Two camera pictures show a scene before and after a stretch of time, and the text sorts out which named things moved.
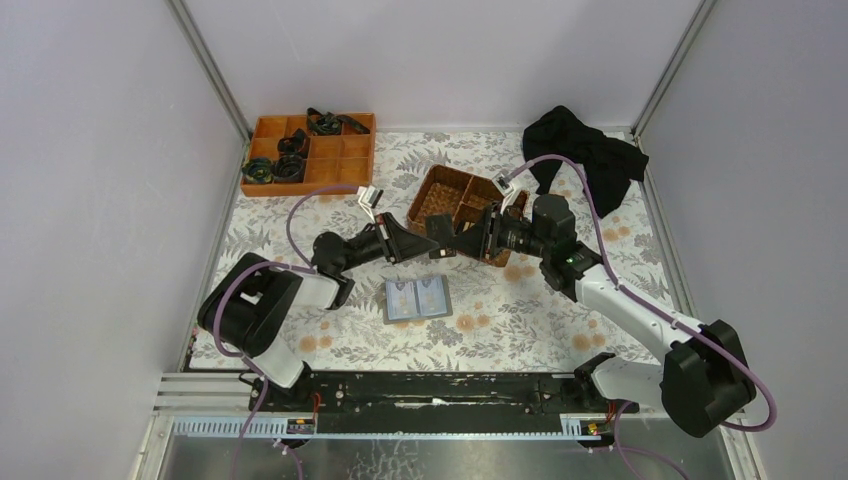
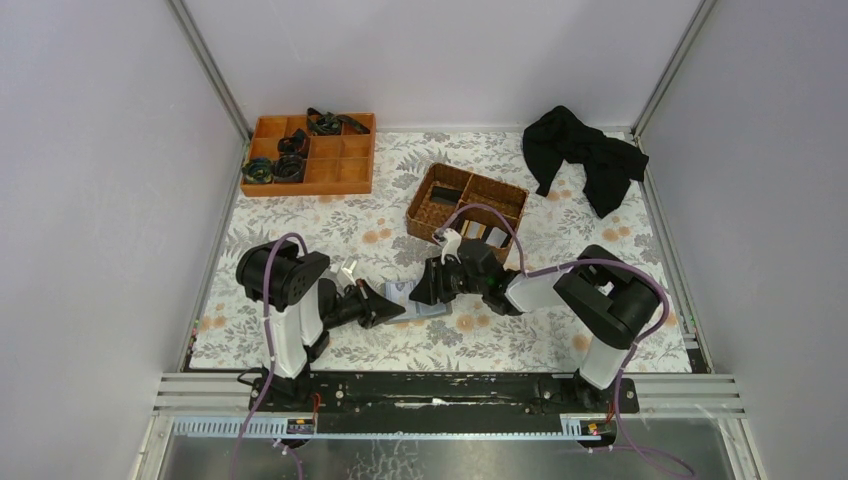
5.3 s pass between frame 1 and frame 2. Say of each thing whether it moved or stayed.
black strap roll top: stayed
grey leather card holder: stayed
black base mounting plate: stayed
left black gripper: moved
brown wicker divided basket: stayed
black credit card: moved
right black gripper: moved
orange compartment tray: stayed
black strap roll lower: stayed
